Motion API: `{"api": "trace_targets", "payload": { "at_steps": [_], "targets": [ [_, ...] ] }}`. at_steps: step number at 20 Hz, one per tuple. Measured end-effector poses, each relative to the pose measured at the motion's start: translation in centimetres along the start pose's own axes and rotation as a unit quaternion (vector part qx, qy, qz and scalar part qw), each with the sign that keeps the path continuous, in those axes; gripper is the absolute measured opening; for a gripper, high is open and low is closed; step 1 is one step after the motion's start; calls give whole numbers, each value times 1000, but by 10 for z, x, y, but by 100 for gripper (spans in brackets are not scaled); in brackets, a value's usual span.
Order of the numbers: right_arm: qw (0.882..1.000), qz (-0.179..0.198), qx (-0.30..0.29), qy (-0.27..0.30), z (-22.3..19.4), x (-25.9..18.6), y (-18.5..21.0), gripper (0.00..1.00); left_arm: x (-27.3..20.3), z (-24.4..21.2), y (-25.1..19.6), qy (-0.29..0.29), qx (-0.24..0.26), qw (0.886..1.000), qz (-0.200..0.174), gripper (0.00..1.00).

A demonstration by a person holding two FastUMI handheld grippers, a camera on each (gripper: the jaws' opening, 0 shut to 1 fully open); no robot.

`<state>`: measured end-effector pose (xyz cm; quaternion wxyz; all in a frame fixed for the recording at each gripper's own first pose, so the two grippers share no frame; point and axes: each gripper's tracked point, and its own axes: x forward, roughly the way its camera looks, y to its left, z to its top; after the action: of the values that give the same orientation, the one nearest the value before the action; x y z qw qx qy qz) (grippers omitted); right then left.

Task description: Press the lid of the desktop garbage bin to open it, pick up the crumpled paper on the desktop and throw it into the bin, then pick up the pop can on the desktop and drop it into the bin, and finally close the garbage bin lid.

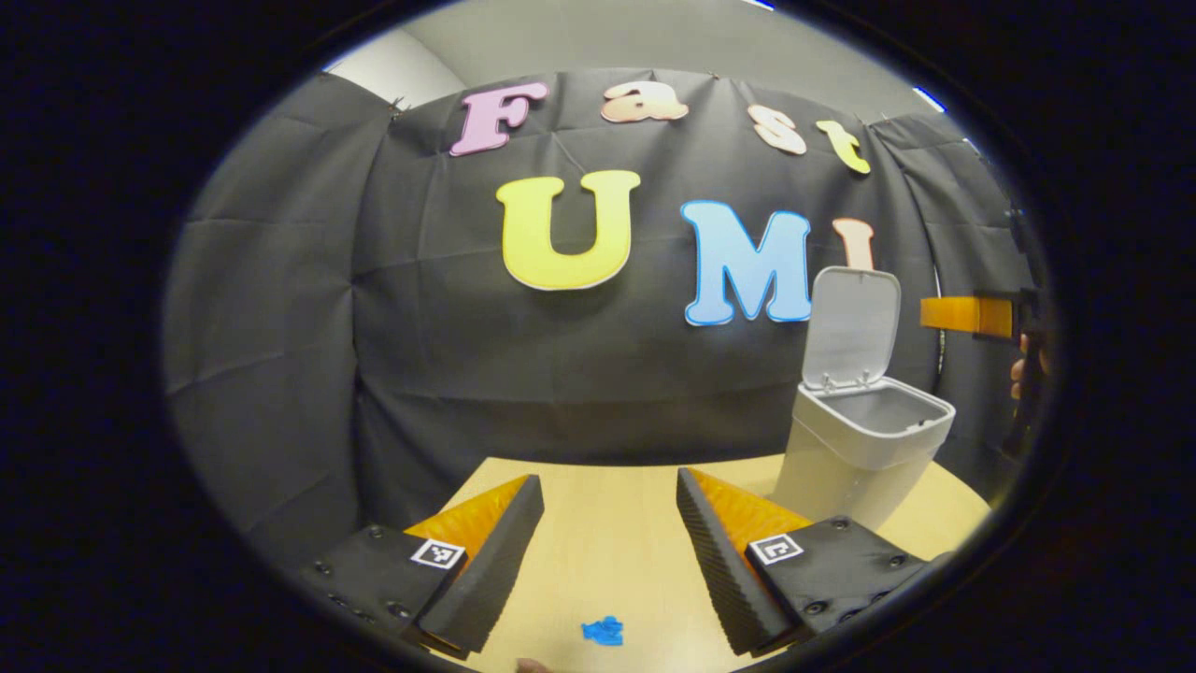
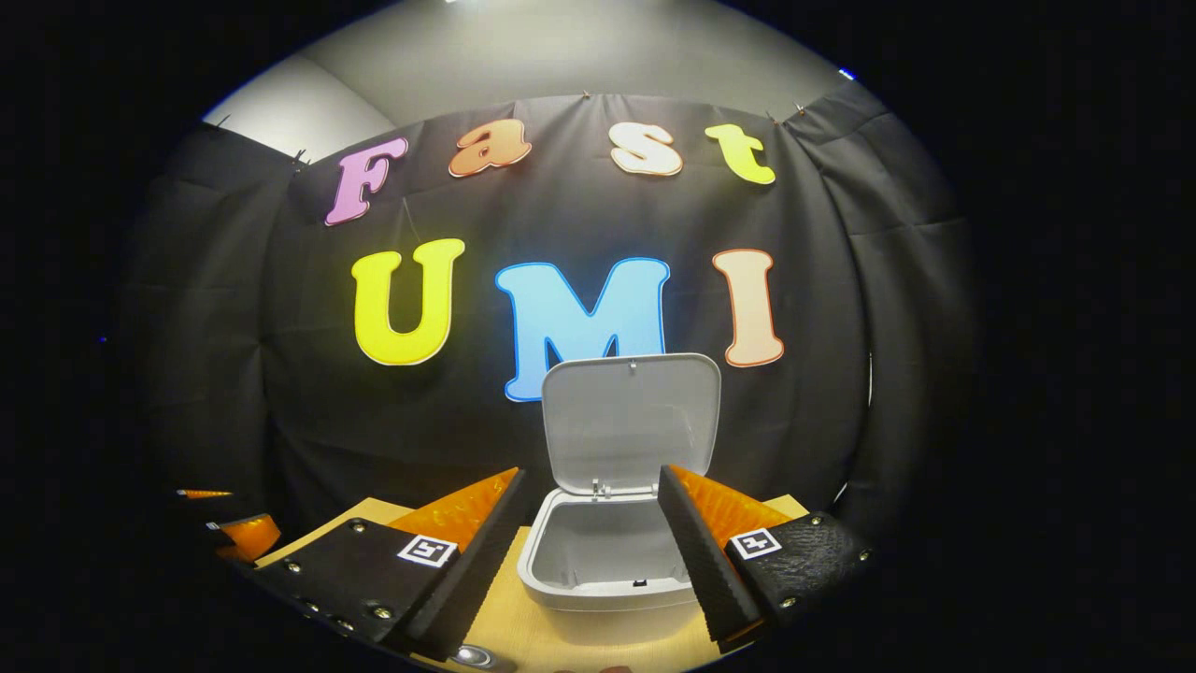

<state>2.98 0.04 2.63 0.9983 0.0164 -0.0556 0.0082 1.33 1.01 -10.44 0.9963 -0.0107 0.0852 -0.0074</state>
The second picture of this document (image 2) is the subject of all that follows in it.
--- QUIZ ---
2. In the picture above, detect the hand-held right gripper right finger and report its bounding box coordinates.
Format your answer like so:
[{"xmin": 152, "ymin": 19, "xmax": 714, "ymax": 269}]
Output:
[{"xmin": 657, "ymin": 464, "xmax": 879, "ymax": 655}]

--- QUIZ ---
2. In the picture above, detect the white desktop garbage bin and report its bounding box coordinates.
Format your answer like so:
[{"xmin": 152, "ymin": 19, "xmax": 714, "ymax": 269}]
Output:
[{"xmin": 517, "ymin": 352, "xmax": 723, "ymax": 648}]

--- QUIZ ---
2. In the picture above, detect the wooden desktop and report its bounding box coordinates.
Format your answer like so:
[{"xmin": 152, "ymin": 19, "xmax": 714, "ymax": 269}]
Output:
[{"xmin": 254, "ymin": 494, "xmax": 809, "ymax": 673}]

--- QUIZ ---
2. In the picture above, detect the black backdrop cloth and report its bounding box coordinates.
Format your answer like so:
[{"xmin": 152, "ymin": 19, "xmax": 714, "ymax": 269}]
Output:
[{"xmin": 117, "ymin": 79, "xmax": 977, "ymax": 562}]

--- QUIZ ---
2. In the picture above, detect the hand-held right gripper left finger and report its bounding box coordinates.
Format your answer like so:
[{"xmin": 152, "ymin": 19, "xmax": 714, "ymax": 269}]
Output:
[{"xmin": 245, "ymin": 465, "xmax": 530, "ymax": 663}]

